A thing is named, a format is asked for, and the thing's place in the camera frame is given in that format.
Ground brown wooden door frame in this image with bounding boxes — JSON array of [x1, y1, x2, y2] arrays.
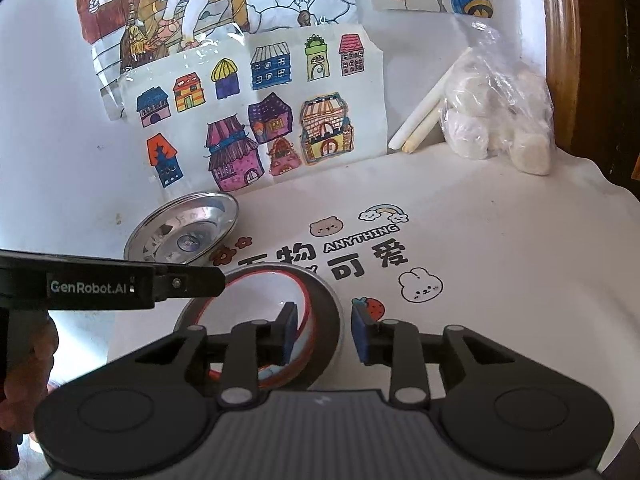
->
[[544, 0, 580, 152]]

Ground large steel plate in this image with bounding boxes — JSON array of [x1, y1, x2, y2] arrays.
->
[[124, 192, 240, 266]]

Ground white printed table cloth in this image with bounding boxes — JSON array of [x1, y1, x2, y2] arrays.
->
[[106, 142, 640, 470]]

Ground white rolled stick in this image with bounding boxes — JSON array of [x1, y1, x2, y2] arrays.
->
[[388, 66, 454, 151]]

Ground plastic bag of buns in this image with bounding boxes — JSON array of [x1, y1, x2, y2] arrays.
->
[[439, 18, 555, 176]]

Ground girl with fan drawing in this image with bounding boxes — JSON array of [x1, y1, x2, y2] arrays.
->
[[76, 0, 357, 120]]

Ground deep steel bowl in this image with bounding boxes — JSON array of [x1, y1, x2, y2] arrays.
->
[[174, 263, 342, 406]]

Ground person left hand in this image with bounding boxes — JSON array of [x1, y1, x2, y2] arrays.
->
[[1, 318, 58, 434]]

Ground houses drawing paper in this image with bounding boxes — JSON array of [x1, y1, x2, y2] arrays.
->
[[119, 25, 387, 200]]

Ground floral ceramic bowl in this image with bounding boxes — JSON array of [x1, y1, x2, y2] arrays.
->
[[180, 266, 317, 388]]

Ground beige rolled stick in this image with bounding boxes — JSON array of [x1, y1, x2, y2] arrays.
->
[[400, 102, 442, 154]]

